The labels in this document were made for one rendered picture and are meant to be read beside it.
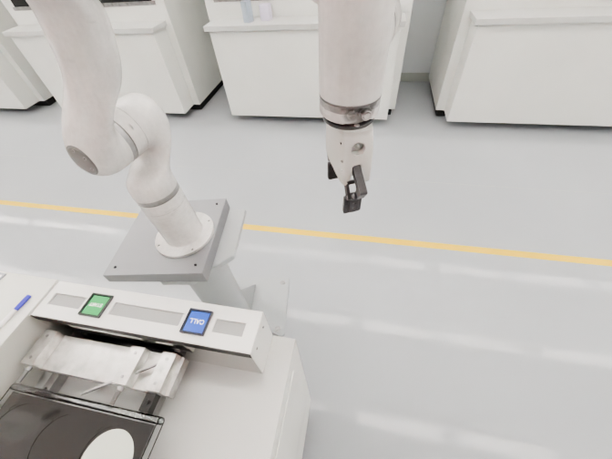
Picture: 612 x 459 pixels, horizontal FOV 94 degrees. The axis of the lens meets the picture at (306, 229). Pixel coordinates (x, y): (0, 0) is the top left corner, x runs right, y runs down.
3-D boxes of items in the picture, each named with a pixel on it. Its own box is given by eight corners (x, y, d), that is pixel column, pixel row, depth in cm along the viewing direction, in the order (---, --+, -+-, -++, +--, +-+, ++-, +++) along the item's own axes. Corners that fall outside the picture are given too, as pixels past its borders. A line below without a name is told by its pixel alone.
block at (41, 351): (41, 368, 67) (31, 364, 65) (29, 366, 68) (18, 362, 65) (66, 335, 72) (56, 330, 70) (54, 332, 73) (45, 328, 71)
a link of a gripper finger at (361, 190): (370, 178, 40) (365, 204, 45) (351, 144, 45) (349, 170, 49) (362, 180, 40) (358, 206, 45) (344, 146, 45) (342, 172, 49)
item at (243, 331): (263, 373, 69) (251, 354, 58) (70, 336, 78) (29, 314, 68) (273, 335, 75) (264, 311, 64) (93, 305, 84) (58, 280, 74)
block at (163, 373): (164, 395, 62) (158, 392, 59) (150, 392, 62) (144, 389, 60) (181, 357, 67) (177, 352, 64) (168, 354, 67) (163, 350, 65)
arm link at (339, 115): (393, 103, 37) (389, 124, 39) (367, 73, 42) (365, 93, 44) (331, 115, 36) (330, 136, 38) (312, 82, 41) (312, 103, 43)
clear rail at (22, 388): (164, 426, 57) (160, 425, 56) (12, 390, 64) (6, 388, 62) (167, 418, 58) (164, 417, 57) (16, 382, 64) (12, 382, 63)
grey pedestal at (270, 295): (221, 278, 184) (167, 178, 123) (290, 279, 181) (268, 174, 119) (198, 362, 151) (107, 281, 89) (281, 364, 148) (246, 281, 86)
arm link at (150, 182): (126, 202, 79) (60, 121, 61) (169, 162, 89) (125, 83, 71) (158, 210, 75) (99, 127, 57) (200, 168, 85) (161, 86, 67)
